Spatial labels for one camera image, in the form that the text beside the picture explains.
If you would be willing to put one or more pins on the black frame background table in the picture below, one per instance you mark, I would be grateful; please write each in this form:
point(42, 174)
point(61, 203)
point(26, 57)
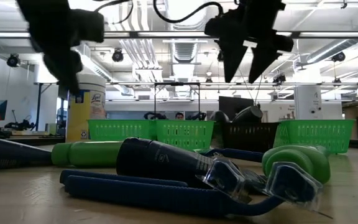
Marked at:
point(177, 83)

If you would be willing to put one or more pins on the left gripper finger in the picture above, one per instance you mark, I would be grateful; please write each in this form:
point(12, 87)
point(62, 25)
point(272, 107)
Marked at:
point(73, 71)
point(56, 68)

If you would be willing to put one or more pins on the dark navy toiletry tube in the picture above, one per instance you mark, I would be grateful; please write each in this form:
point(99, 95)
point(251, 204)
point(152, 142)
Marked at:
point(154, 158)
point(11, 154)

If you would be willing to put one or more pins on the black background monitor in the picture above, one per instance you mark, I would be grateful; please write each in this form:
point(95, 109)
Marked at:
point(228, 105)

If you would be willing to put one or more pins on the green plastic slotted basket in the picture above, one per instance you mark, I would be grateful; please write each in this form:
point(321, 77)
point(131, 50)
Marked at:
point(120, 130)
point(185, 133)
point(315, 133)

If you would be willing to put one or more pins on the yellow white wipes canister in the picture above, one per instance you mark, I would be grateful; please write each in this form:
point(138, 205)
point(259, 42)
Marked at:
point(89, 112)

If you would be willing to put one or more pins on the person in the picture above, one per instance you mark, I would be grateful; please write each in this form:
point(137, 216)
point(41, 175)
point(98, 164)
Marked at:
point(179, 116)

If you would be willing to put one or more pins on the black background robot arm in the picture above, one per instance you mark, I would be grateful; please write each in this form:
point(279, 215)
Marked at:
point(20, 125)
point(199, 116)
point(154, 115)

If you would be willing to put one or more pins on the black plastic slotted basket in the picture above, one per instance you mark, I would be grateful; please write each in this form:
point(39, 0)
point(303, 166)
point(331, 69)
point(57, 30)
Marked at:
point(247, 137)

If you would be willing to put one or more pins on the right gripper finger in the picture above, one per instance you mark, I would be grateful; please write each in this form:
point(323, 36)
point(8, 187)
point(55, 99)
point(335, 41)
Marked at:
point(263, 62)
point(232, 59)

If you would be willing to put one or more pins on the white pillar with camera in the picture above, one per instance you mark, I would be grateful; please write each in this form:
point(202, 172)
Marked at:
point(306, 102)

